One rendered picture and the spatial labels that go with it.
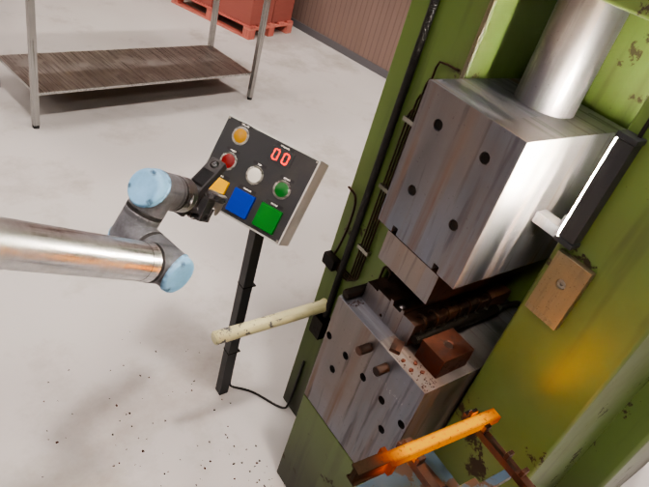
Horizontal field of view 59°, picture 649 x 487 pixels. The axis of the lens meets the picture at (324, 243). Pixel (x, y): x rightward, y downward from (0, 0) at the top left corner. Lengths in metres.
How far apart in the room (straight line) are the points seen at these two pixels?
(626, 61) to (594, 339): 0.70
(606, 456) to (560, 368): 0.65
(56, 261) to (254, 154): 0.83
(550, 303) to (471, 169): 0.36
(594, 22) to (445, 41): 0.35
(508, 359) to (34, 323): 1.97
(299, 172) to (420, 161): 0.42
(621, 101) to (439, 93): 0.51
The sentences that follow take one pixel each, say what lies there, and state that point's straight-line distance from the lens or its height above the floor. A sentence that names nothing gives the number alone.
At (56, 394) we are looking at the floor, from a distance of 2.49.
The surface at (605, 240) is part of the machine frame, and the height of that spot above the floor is 1.43.
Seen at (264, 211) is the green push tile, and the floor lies 1.02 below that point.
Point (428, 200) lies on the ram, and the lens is 1.41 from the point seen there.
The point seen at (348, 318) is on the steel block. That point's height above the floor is 0.88.
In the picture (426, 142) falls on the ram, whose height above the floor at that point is 1.43.
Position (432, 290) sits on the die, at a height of 1.12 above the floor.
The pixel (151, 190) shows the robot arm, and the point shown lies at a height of 1.23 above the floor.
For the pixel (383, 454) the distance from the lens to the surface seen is 1.25.
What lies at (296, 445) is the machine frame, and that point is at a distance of 2.12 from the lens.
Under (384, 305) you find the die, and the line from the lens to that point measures 1.59.
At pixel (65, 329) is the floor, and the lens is 2.71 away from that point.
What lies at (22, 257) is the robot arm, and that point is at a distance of 1.04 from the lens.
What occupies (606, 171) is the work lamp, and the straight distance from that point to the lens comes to 1.27.
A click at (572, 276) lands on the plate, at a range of 1.36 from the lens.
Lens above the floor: 1.96
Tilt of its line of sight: 35 degrees down
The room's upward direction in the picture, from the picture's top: 17 degrees clockwise
